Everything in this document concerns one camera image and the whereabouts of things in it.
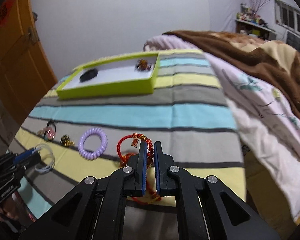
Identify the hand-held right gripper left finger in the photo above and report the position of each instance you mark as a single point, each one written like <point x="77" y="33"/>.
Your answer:
<point x="144" y="170"/>

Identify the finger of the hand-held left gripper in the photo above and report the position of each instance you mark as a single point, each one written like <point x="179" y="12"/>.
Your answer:
<point x="31" y="162"/>
<point x="26" y="155"/>

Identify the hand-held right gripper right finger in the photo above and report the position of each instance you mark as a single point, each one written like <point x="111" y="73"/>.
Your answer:
<point x="157" y="170"/>

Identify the small gold hair claw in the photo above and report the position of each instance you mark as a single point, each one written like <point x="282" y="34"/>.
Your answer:
<point x="67" y="141"/>

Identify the lime green shallow box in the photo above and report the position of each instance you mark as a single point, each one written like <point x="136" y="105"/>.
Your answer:
<point x="110" y="86"/>

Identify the black hair band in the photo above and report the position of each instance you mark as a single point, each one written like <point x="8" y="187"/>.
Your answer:
<point x="88" y="75"/>

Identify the brown beaded hair accessory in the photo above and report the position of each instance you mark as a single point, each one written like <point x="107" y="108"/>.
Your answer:
<point x="143" y="65"/>

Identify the person's left hand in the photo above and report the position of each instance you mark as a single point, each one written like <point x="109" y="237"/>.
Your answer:
<point x="5" y="211"/>

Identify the striped bed blanket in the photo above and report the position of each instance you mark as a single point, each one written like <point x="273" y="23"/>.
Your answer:
<point x="140" y="115"/>

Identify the orange wooden door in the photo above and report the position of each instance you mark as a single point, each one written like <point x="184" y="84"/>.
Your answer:
<point x="12" y="62"/>

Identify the pink floral quilt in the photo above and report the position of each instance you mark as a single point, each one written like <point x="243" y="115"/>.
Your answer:
<point x="255" y="110"/>

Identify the metal door lock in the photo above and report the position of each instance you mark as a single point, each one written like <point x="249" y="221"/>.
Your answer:
<point x="33" y="37"/>

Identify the red door poster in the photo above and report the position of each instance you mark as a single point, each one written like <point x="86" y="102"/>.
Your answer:
<point x="3" y="13"/>

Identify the brown fleece blanket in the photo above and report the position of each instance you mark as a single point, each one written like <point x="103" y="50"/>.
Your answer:
<point x="265" y="55"/>

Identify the row of small shelf items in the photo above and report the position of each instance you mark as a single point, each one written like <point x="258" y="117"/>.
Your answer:
<point x="250" y="17"/>

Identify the black headboard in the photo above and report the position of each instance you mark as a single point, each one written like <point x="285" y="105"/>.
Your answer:
<point x="297" y="42"/>

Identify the purple decorative branches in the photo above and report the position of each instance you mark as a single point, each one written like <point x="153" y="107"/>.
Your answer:
<point x="257" y="1"/>

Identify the window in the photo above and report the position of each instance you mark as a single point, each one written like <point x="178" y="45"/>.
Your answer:
<point x="290" y="17"/>

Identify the brown bed frame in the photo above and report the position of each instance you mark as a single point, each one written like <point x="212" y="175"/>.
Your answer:
<point x="265" y="192"/>

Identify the wall shelf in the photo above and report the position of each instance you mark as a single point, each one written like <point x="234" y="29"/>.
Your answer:
<point x="255" y="27"/>

